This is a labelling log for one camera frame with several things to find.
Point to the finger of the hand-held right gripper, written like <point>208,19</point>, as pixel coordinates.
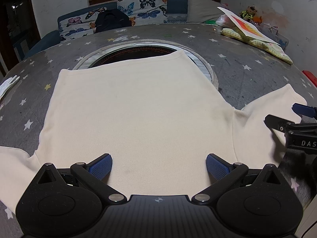
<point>303,109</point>
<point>276,122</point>

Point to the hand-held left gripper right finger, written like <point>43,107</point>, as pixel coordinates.
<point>218,167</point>

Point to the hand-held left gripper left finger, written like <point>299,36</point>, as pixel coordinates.
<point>104,165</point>

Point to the cream long-sleeve shirt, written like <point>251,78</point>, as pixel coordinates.
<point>138,119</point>

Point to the grey star-print table cover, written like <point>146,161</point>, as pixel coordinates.
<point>247,54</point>

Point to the yellow-green patterned cloth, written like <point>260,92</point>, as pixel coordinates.
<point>262,47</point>

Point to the clear plastic container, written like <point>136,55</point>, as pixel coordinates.
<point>275,33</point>

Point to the paper sheet with red print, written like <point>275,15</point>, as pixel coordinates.
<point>250,26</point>

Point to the small orange toy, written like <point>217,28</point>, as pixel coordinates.
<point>258,20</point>

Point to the bear doll in yellow outfit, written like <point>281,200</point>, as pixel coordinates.
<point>248,13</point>

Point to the clear plastic bag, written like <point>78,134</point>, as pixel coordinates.
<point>225,19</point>

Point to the round black induction cooktop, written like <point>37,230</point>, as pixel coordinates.
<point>138,50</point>

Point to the green plastic bag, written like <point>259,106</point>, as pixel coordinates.
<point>210,22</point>

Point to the white glove with pink cuff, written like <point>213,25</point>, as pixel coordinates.
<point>7,85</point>

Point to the grey pillow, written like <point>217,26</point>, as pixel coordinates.
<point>203,10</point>

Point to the blue sofa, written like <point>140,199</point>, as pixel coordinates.
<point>47,42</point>

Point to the butterfly print cushion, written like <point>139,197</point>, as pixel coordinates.
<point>76,24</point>
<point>146,7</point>

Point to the light blue lace cloth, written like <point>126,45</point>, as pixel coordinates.
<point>177,17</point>

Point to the black backpack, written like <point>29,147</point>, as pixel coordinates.
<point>112,19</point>

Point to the dark wooden door frame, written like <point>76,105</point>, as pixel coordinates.
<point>14,10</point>

